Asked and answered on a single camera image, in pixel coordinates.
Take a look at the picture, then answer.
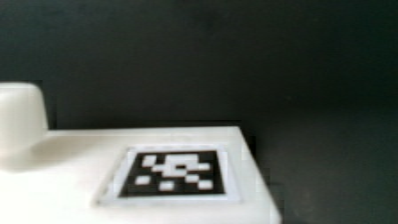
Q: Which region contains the white drawer tray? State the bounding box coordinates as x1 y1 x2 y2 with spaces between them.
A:
0 82 282 224

